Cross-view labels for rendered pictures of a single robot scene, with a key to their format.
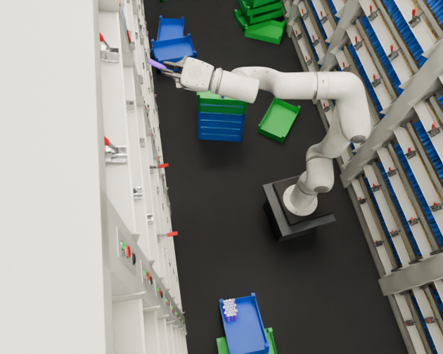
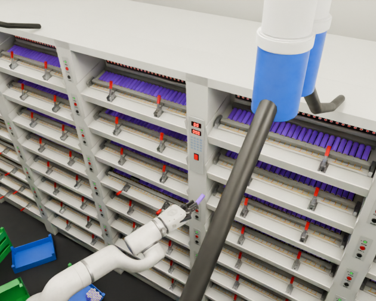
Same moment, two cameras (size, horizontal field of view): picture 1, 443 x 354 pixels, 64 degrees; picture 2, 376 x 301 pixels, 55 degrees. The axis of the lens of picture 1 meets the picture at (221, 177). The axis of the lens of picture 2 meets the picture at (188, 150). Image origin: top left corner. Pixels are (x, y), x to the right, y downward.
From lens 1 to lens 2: 174 cm
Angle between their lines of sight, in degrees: 73
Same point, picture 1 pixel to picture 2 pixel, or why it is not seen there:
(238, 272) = not seen: outside the picture
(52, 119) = (94, 42)
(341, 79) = (62, 273)
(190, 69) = (175, 211)
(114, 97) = (136, 107)
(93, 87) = (93, 48)
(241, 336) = not seen: hidden behind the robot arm
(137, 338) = (58, 84)
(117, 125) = (123, 104)
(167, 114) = not seen: outside the picture
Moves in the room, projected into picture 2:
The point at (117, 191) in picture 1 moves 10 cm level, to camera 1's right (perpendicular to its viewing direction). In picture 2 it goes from (99, 94) to (80, 102)
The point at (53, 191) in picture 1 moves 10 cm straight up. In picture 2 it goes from (76, 38) to (71, 15)
